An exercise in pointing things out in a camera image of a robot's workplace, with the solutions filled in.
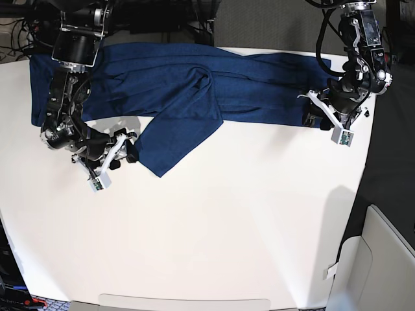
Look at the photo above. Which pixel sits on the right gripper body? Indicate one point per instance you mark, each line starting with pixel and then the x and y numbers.
pixel 92 150

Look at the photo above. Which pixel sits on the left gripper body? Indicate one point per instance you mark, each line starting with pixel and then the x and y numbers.
pixel 345 98

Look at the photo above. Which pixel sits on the blue long-sleeve T-shirt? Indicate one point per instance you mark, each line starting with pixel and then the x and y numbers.
pixel 175 95

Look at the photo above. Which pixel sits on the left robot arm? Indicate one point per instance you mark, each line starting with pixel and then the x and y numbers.
pixel 365 73

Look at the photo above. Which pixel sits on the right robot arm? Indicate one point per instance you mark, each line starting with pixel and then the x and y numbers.
pixel 84 24

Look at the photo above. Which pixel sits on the white paper tag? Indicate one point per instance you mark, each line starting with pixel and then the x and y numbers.
pixel 330 272

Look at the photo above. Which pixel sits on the white plastic bin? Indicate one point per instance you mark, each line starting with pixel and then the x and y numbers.
pixel 375 270

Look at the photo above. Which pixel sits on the red black tool bottom-left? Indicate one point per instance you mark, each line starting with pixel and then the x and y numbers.
pixel 35 303

